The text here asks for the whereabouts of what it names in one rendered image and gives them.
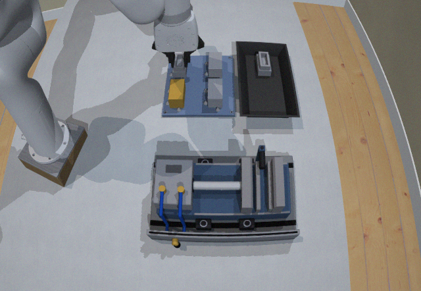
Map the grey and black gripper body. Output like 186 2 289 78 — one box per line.
154 10 199 52

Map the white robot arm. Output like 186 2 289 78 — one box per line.
0 0 193 164

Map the grey long flat bar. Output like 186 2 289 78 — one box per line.
255 161 260 213

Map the grey metal bar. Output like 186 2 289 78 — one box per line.
266 161 273 212

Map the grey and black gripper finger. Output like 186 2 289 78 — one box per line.
184 35 205 67
152 41 175 68

